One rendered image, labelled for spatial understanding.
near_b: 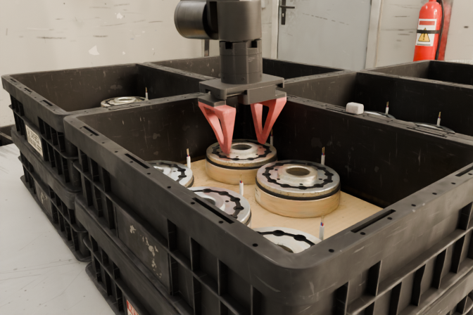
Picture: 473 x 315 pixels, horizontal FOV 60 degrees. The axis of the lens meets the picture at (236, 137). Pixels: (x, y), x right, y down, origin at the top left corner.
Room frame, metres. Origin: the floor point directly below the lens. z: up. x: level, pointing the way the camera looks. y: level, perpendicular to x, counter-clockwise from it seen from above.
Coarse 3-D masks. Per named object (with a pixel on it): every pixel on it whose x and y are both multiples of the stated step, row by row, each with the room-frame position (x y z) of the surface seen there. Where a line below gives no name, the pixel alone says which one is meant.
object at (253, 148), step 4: (232, 144) 0.56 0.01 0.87; (236, 144) 0.56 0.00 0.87; (240, 144) 0.57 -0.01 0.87; (244, 144) 0.57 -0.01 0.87; (248, 144) 0.56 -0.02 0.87; (252, 144) 0.56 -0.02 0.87; (232, 148) 0.56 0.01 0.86; (252, 148) 0.54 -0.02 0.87; (256, 148) 0.54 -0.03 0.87; (232, 152) 0.53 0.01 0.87; (236, 152) 0.53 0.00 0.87; (240, 152) 0.53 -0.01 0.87; (244, 152) 0.53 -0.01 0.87; (248, 152) 0.53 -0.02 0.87; (252, 152) 0.53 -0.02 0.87; (256, 152) 0.54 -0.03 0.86
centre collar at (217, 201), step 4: (204, 196) 0.39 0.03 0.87; (208, 196) 0.39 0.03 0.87; (212, 196) 0.39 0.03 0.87; (216, 196) 0.39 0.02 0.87; (208, 200) 0.39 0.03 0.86; (212, 200) 0.39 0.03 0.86; (216, 200) 0.38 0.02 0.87; (220, 200) 0.38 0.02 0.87; (216, 204) 0.37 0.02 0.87; (220, 204) 0.37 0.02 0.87; (224, 204) 0.37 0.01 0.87; (220, 208) 0.36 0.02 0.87; (224, 208) 0.37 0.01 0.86
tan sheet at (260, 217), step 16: (208, 176) 0.53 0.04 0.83; (256, 208) 0.43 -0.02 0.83; (336, 208) 0.43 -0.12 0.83; (352, 208) 0.43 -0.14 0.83; (368, 208) 0.43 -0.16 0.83; (256, 224) 0.40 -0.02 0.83; (272, 224) 0.40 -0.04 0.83; (288, 224) 0.40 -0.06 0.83; (304, 224) 0.40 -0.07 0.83; (336, 224) 0.40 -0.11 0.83; (352, 224) 0.40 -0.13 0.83
